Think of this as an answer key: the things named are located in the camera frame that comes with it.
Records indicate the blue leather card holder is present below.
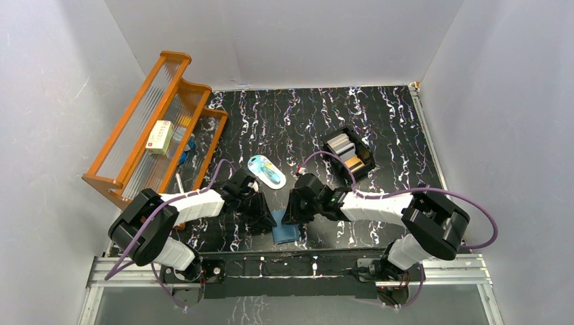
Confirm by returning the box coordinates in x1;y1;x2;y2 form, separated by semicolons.
271;209;300;245

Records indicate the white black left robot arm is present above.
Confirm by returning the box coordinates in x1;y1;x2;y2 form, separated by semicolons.
108;169;277;282

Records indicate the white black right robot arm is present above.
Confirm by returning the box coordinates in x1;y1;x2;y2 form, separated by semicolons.
282;173;470;280

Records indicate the stack of credit cards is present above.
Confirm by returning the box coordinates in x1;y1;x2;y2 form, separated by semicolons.
327;133;355;156

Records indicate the black card storage box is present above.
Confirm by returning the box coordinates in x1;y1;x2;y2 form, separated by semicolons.
320;125;375;183

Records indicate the blue oval blister package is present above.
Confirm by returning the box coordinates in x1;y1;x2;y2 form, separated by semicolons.
247;155;286;190

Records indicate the pink pen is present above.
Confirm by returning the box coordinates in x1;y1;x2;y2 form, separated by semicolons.
175;172;184;193

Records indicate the blue item on shelf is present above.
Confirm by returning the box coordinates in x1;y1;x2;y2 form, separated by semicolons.
177;136;196;166

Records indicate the orange wooden shelf rack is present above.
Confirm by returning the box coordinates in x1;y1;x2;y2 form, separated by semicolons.
82;51;229;211

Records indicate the white medicine box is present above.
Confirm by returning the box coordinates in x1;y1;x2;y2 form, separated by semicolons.
146;121;174;155

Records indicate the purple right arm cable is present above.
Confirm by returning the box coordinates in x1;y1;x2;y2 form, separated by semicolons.
299;150;499;251

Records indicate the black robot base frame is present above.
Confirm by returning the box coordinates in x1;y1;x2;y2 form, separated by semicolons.
160;248;426;307

